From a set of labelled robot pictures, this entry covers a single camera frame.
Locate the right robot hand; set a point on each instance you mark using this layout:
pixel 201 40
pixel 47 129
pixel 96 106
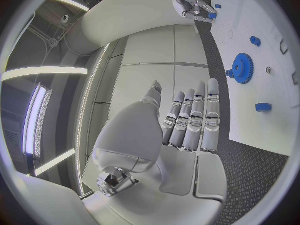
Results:
pixel 185 3

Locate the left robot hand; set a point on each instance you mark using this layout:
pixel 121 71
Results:
pixel 131 135

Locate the blue block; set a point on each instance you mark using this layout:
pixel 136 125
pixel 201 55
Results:
pixel 263 107

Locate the white task board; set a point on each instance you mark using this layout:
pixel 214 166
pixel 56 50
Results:
pixel 257 131

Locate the small blue peg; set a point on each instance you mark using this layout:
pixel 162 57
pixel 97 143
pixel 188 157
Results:
pixel 218 6

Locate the blue round plug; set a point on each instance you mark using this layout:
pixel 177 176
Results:
pixel 256 41

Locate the small blue gear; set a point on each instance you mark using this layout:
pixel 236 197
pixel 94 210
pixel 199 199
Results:
pixel 229 73

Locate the glowing light bar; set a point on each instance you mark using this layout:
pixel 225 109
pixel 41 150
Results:
pixel 32 120

